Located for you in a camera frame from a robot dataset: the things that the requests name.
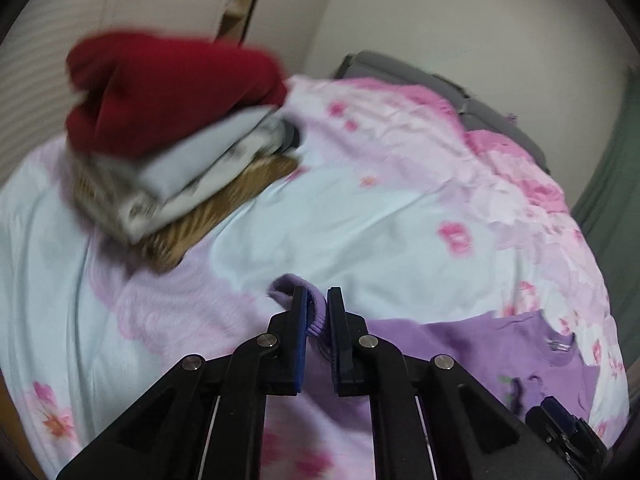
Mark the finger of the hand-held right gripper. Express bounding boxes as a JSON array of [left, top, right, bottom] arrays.
[[525, 395, 608, 466]]

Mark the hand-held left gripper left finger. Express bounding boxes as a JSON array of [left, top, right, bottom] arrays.
[[55, 286, 308, 480]]

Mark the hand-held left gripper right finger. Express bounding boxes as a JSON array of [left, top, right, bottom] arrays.
[[326, 286, 581, 480]]

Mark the purple sweatshirt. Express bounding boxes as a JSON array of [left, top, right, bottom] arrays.
[[267, 274, 608, 431]]

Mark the folded brown striped garment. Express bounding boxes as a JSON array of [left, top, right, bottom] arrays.
[[72, 152, 301, 273]]

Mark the floral pink and white blanket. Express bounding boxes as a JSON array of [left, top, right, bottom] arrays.
[[0, 75, 628, 480]]

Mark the folded white patterned garment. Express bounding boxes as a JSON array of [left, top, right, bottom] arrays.
[[75, 120, 306, 246]]

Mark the folded light grey garment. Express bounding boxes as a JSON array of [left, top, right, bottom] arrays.
[[120, 110, 281, 211]]

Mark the green curtain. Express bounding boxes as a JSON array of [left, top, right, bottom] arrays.
[[570, 125, 637, 306]]

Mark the grey upholstered headboard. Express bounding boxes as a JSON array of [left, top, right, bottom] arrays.
[[332, 50, 553, 176]]

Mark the folded red garment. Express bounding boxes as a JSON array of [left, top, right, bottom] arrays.
[[65, 32, 288, 156]]

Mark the wooden shelf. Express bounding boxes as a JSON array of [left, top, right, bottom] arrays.
[[215, 0, 271, 43]]

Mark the white louvered door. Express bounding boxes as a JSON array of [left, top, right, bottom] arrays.
[[0, 0, 121, 171]]

